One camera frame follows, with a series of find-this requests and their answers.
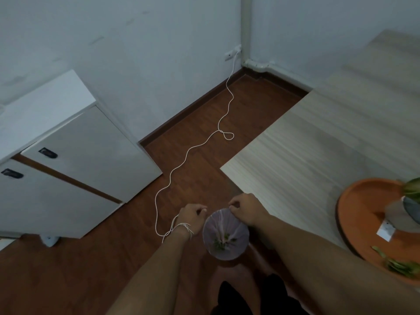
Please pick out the person's left hand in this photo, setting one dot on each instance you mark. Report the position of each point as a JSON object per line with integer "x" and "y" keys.
{"x": 189, "y": 220}

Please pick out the person's right hand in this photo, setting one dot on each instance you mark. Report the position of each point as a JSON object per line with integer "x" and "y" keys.
{"x": 249, "y": 209}

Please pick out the person's right fingers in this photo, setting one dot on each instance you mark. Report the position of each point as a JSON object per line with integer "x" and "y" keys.
{"x": 234, "y": 204}

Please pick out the person's left fingers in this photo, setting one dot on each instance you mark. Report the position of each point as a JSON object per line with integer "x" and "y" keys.
{"x": 200, "y": 209}

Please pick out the pale purple bin liner bag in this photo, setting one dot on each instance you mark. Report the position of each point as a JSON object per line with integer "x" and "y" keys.
{"x": 226, "y": 231}

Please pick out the person's right forearm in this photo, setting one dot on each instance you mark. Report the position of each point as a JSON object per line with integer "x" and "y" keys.
{"x": 328, "y": 268}

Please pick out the person's left forearm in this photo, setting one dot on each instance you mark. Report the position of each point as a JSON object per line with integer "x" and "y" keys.
{"x": 154, "y": 275}

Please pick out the green plant scraps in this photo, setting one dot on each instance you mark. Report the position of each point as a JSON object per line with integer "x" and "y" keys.
{"x": 223, "y": 243}

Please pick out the black shorts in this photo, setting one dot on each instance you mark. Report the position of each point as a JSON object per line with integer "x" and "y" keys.
{"x": 275, "y": 298}

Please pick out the round orange tray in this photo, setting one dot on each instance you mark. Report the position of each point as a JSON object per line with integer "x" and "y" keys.
{"x": 361, "y": 206}

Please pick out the white cabinet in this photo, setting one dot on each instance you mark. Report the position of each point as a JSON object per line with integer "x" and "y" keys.
{"x": 82, "y": 154}

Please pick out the white paper tag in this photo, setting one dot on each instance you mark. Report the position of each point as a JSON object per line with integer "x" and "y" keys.
{"x": 385, "y": 230}

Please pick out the small white blue object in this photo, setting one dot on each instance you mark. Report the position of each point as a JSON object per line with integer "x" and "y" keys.
{"x": 50, "y": 241}

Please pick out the white plug adapter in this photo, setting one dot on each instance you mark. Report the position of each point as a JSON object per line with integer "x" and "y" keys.
{"x": 238, "y": 48}

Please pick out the green cut leaves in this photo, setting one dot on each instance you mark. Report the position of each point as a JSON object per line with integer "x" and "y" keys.
{"x": 400, "y": 266}

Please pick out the green potted plant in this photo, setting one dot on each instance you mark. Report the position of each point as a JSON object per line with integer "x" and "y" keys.
{"x": 412, "y": 188}

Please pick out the white wall socket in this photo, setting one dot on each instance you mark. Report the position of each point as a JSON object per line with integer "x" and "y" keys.
{"x": 228, "y": 56}

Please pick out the white wall pipe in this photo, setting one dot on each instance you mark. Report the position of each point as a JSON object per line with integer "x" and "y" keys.
{"x": 246, "y": 26}

